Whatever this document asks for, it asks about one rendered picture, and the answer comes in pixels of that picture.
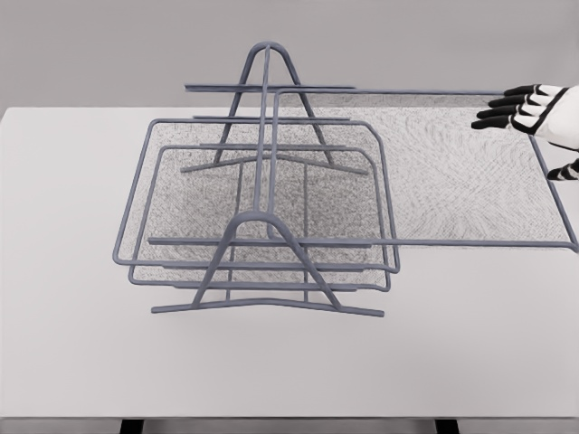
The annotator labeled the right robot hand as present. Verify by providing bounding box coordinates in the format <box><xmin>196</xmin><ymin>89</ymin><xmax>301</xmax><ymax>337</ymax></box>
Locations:
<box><xmin>470</xmin><ymin>83</ymin><xmax>579</xmax><ymax>183</ymax></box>

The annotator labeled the large grey mesh tray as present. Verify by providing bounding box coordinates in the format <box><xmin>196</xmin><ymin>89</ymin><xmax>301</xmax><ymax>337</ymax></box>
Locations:
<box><xmin>266</xmin><ymin>88</ymin><xmax>577</xmax><ymax>252</ymax></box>

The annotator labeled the grey wire rack frame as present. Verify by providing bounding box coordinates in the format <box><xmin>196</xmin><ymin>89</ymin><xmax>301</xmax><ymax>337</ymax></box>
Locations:
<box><xmin>151</xmin><ymin>41</ymin><xmax>385</xmax><ymax>317</ymax></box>

